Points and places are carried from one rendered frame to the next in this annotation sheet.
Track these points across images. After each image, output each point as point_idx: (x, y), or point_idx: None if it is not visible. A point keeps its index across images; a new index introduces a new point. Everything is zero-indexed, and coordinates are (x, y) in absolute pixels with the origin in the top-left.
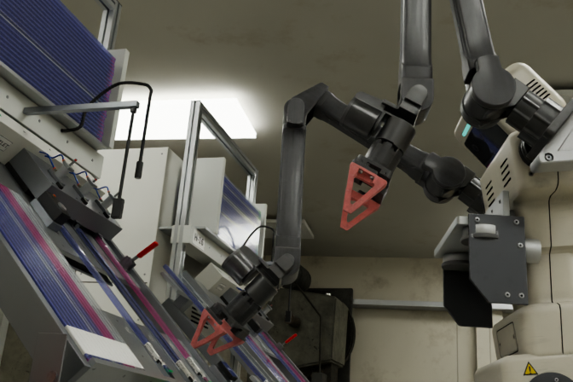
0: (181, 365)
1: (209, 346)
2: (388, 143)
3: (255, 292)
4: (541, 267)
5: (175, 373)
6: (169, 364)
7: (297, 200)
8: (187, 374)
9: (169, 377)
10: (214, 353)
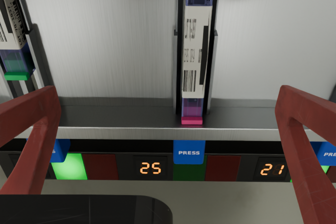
0: (184, 26)
1: (290, 94)
2: None
3: None
4: None
5: (122, 46)
6: (129, 4)
7: None
8: (182, 63)
9: (7, 85)
10: (278, 130)
